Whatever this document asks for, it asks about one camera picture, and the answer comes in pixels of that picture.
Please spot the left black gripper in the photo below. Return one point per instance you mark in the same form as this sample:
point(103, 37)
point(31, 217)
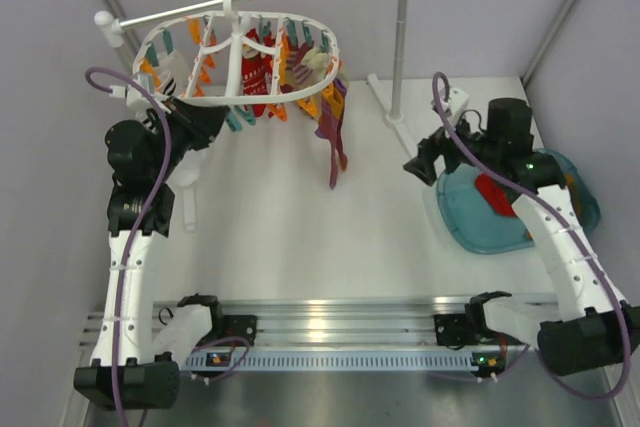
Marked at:
point(201, 122)

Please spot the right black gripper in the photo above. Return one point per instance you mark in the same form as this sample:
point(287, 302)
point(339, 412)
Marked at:
point(423, 164)

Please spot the white oval clip hanger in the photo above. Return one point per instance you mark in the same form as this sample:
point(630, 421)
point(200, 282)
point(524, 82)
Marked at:
point(240, 22)

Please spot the olive orange striped sock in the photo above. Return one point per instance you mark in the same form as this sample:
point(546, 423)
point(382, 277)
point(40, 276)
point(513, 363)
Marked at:
point(572, 192)

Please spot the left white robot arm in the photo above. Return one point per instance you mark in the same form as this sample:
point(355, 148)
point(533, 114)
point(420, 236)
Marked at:
point(132, 267)

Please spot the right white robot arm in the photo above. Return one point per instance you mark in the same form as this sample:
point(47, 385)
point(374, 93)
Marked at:
point(560, 247)

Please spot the white black striped hanging sock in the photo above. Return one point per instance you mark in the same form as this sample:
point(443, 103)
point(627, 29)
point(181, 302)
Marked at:
point(173, 73)

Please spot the blue plastic basin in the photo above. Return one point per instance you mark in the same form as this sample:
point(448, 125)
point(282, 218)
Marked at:
point(474, 225)

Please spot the red sock in basin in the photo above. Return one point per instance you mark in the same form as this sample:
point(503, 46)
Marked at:
point(495, 197)

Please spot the red patterned hanging sock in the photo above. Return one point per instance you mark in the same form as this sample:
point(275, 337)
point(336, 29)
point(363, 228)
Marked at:
point(255, 67)

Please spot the purple orange hanging sock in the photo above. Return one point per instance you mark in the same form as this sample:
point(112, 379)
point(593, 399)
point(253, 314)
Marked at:
point(327, 107)

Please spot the cream hanging sock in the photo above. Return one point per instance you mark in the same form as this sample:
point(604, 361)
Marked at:
point(319, 63)

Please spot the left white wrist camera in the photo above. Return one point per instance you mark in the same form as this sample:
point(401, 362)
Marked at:
point(130, 93)

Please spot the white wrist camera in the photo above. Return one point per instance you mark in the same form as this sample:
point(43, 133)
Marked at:
point(454, 103)
point(130, 93)

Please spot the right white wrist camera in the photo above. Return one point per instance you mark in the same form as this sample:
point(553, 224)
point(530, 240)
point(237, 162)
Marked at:
point(454, 103)

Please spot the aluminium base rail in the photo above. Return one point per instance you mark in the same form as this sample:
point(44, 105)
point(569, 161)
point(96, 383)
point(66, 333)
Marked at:
point(432, 335)

